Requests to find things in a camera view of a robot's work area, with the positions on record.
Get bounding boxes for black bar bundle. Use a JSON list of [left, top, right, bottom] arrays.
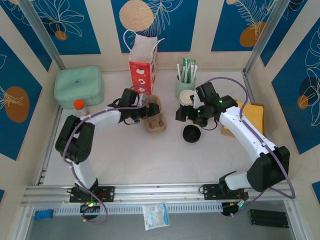
[[248, 208, 290, 229]]

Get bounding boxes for black cup lid stack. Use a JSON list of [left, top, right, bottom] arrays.
[[181, 124, 202, 144]]

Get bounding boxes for aluminium table edge rail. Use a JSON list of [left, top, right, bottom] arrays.
[[242, 71, 271, 148], [36, 106, 63, 186]]

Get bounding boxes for blue plastic piece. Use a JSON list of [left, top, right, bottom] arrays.
[[34, 209, 53, 221]]

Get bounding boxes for aluminium frame post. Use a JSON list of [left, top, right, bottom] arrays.
[[17, 0, 67, 72], [242, 0, 293, 76]]

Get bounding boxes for white blue sachet packet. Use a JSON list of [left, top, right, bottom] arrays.
[[141, 201, 171, 231]]

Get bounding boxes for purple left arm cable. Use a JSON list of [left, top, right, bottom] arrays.
[[62, 85, 152, 224]]

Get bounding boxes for black paper cup stack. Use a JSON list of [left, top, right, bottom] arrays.
[[178, 89, 197, 107]]

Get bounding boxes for green cylindrical holder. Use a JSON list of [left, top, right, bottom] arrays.
[[175, 73, 197, 100]]

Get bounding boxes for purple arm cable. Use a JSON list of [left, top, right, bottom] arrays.
[[204, 77, 296, 218], [62, 85, 152, 224]]

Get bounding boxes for brown pulp cup carrier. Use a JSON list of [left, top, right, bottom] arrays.
[[145, 94, 168, 134]]

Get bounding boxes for stack of yellow napkins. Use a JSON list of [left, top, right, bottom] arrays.
[[220, 101, 266, 138]]

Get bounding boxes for black base electronics module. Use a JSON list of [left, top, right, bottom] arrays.
[[79, 199, 102, 214], [221, 197, 249, 218]]

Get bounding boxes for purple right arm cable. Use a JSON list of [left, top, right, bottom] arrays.
[[204, 77, 296, 218]]

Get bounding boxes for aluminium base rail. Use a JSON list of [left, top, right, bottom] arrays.
[[21, 183, 297, 208]]

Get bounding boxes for grey slotted cable duct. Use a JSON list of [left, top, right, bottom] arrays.
[[32, 202, 224, 217]]

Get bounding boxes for red white paper gift bag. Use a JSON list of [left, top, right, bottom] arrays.
[[123, 29, 166, 97]]

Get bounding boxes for orange capped small bottle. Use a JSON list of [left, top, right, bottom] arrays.
[[73, 99, 90, 117]]

